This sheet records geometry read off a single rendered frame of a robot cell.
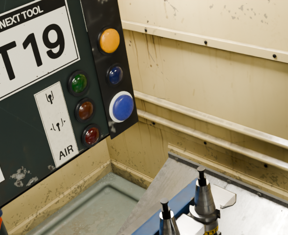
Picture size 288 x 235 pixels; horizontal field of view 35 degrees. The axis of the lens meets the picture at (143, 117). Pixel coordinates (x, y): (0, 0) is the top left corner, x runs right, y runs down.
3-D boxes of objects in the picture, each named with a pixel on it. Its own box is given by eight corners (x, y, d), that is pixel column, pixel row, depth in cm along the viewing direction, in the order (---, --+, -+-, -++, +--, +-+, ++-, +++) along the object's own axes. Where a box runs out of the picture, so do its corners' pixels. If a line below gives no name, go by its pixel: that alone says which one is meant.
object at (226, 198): (241, 197, 98) (241, 195, 97) (227, 212, 95) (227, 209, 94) (214, 186, 102) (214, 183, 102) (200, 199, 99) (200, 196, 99)
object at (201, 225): (210, 228, 91) (210, 225, 91) (194, 245, 88) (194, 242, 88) (183, 214, 96) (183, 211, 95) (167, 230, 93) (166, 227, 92)
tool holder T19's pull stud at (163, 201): (165, 210, 86) (164, 196, 84) (172, 213, 85) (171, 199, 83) (159, 215, 85) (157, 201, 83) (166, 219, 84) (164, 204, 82)
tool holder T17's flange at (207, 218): (200, 202, 99) (200, 193, 98) (225, 211, 96) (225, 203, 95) (185, 220, 95) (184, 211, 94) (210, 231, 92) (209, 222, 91)
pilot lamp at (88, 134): (102, 140, 50) (99, 123, 49) (87, 150, 49) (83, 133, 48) (99, 138, 50) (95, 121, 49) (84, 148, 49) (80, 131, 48)
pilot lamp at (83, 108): (97, 115, 48) (93, 97, 47) (81, 125, 47) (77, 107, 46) (93, 114, 49) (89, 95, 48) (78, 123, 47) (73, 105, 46)
